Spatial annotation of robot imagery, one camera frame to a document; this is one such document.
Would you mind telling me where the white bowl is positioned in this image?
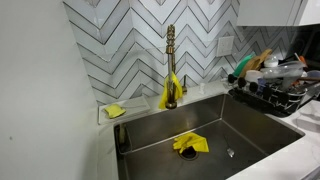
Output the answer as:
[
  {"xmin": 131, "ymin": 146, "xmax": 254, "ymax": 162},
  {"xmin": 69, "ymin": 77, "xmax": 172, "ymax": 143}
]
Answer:
[{"xmin": 244, "ymin": 69, "xmax": 264, "ymax": 84}]

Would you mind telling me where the black countertop appliance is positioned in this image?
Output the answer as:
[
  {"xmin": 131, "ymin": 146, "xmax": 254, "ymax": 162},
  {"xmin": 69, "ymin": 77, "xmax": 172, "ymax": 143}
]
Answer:
[{"xmin": 289, "ymin": 24, "xmax": 320, "ymax": 71}]

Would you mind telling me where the small metal sink stopper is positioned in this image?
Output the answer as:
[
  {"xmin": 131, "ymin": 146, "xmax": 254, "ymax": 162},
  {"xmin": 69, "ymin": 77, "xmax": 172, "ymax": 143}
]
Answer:
[{"xmin": 223, "ymin": 136, "xmax": 236, "ymax": 159}]

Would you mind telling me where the gold spring kitchen faucet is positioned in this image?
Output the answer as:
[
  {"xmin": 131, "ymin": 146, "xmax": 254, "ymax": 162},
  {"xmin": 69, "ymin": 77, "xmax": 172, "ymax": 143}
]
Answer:
[{"xmin": 164, "ymin": 23, "xmax": 179, "ymax": 110}]

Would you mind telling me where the gold soap dispenser pump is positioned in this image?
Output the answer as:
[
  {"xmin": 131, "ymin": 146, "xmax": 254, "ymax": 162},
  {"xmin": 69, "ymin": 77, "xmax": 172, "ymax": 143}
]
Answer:
[{"xmin": 181, "ymin": 74, "xmax": 188, "ymax": 95}]

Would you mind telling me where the black sink drain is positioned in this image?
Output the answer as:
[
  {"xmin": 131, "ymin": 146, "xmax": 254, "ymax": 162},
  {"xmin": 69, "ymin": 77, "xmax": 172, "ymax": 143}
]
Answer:
[{"xmin": 178, "ymin": 145, "xmax": 200, "ymax": 162}]

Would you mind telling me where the round wooden board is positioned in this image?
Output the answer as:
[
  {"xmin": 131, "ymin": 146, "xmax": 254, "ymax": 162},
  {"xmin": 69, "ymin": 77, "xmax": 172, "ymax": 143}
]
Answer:
[{"xmin": 239, "ymin": 55, "xmax": 263, "ymax": 78}]

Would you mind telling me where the white upper cabinet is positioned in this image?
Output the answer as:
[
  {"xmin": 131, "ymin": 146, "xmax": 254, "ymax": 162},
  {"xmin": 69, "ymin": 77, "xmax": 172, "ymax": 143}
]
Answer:
[{"xmin": 236, "ymin": 0, "xmax": 320, "ymax": 28}]

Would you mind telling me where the stainless steel sink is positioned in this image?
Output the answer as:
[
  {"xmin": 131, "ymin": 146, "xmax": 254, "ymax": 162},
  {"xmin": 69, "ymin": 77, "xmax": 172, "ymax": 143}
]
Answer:
[{"xmin": 113, "ymin": 93, "xmax": 306, "ymax": 180}]

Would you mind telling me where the yellow sponge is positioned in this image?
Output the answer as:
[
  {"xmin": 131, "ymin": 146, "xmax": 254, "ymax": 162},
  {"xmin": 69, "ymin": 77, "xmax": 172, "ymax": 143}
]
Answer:
[{"xmin": 103, "ymin": 103, "xmax": 127, "ymax": 120}]

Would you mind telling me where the wooden board with handle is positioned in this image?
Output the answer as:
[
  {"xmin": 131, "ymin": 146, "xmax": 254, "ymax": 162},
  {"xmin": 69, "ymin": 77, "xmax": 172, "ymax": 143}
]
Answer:
[{"xmin": 254, "ymin": 48, "xmax": 273, "ymax": 69}]

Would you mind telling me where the white wall outlet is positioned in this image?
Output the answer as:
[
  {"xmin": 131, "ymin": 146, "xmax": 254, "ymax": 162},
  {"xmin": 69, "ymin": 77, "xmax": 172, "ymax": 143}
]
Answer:
[{"xmin": 215, "ymin": 35, "xmax": 235, "ymax": 58}]

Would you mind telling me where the small olive dish brush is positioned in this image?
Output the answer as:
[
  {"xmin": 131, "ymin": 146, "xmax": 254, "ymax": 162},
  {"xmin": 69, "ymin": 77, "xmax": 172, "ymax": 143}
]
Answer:
[{"xmin": 118, "ymin": 123, "xmax": 127, "ymax": 145}]

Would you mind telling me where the black steel drying rack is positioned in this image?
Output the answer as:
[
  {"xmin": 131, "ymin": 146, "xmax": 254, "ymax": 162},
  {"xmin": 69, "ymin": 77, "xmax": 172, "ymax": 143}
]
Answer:
[{"xmin": 228, "ymin": 76, "xmax": 313, "ymax": 118}]

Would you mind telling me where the white sponge tray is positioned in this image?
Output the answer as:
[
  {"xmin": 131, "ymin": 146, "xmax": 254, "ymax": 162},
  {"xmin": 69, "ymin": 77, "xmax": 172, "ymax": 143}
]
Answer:
[{"xmin": 97, "ymin": 95, "xmax": 152, "ymax": 126}]

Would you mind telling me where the teal cutting board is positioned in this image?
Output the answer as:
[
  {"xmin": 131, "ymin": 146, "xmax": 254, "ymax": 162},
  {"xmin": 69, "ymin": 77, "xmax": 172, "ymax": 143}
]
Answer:
[{"xmin": 232, "ymin": 52, "xmax": 257, "ymax": 78}]

